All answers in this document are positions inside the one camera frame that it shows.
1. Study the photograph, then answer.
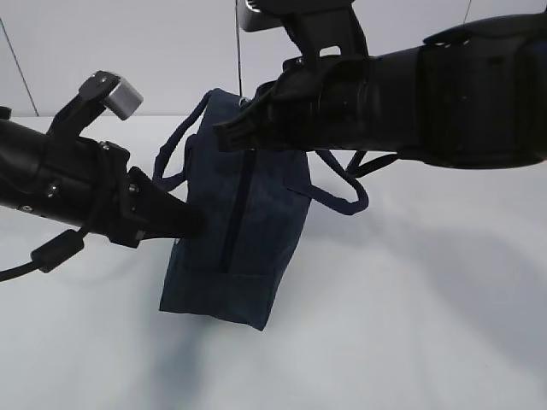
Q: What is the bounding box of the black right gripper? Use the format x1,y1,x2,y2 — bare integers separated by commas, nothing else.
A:
214,56,374,152

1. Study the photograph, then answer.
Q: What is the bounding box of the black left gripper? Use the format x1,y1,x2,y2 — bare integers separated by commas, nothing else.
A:
77,138,205,248

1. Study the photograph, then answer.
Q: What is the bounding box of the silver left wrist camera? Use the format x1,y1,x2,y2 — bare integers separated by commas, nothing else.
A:
46,70,144,140

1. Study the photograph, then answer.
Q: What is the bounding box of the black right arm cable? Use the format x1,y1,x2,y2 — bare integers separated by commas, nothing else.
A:
345,149,403,180

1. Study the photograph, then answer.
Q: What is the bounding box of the navy blue lunch bag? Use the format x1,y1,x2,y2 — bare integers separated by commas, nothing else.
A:
153,89,368,330

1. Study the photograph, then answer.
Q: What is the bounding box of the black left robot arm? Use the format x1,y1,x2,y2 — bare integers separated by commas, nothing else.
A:
1,119,206,248

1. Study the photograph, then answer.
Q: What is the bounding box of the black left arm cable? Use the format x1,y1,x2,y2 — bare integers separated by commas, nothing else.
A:
0,228,85,283

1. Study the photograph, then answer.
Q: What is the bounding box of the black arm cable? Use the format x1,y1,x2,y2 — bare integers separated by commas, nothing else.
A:
345,149,403,180
0,228,85,283

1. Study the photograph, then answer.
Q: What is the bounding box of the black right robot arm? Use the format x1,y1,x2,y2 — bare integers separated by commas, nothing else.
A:
215,5,546,177

